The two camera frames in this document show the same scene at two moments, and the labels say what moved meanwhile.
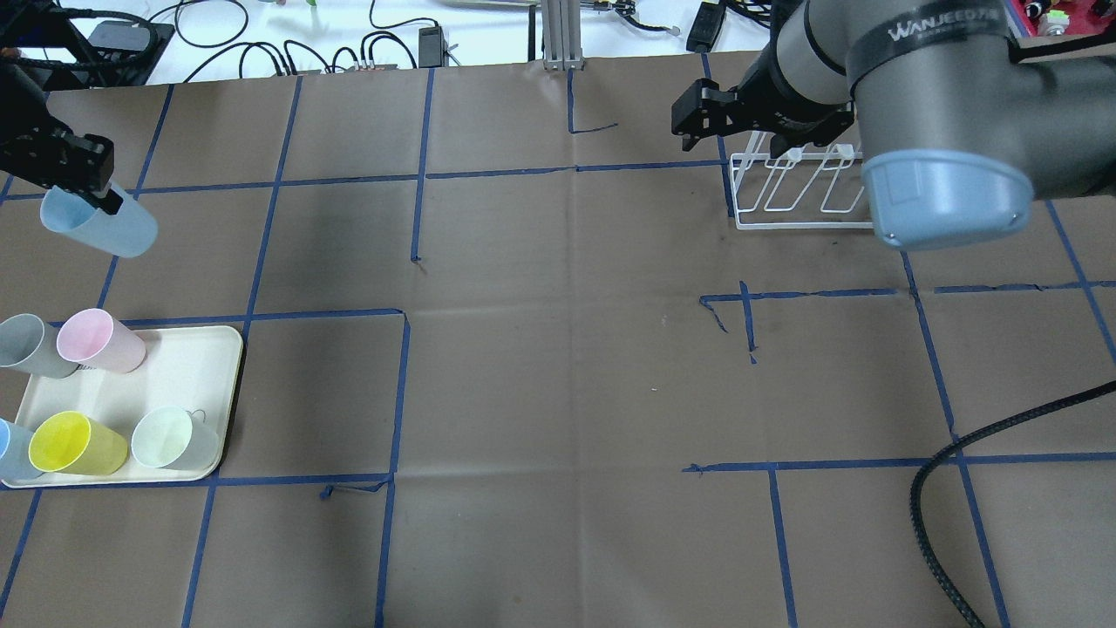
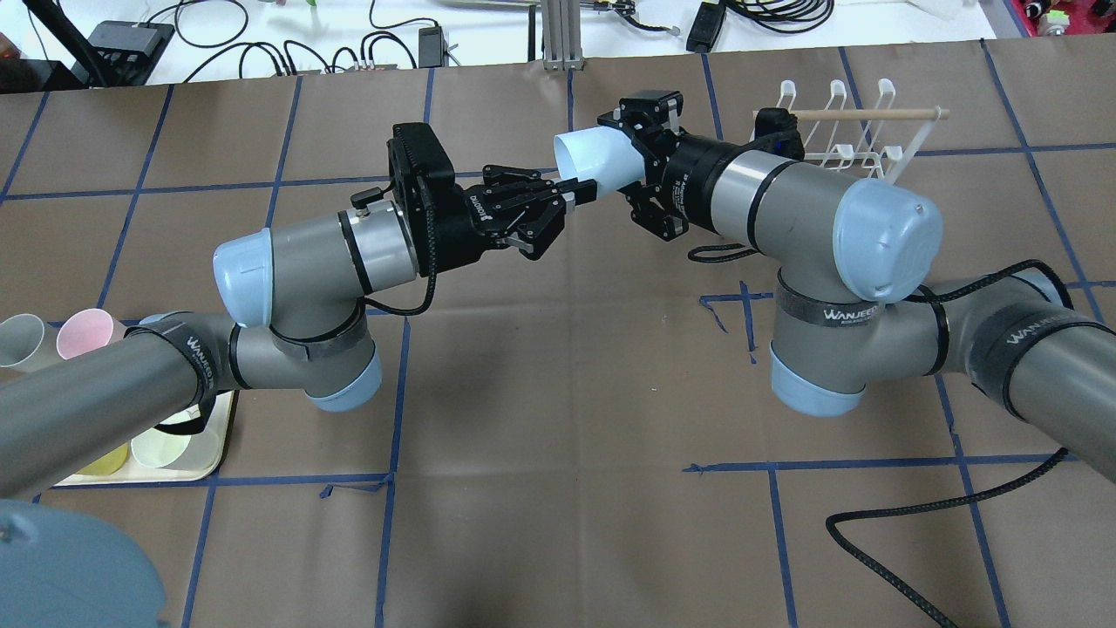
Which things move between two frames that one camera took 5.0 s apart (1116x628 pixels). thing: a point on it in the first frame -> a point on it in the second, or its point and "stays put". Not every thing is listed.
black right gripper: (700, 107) -> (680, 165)
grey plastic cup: (29, 344) stays put
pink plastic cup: (92, 337) stays put
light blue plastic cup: (131, 233) -> (604, 153)
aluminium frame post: (562, 35) stays put
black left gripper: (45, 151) -> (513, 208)
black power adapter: (705, 27) stays put
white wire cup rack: (796, 191) -> (874, 142)
